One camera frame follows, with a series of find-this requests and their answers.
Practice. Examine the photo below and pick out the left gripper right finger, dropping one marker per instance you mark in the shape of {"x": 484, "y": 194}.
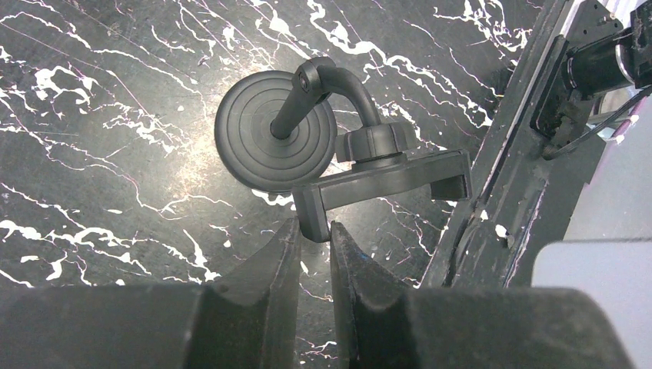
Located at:
{"x": 381, "y": 322}

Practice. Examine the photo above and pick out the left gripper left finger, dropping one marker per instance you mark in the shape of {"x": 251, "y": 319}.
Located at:
{"x": 246, "y": 319}

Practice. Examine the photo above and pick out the black phone stand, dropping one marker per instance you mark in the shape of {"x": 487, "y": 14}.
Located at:
{"x": 317, "y": 135}

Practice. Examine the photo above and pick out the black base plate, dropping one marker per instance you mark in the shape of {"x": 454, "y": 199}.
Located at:
{"x": 520, "y": 201}

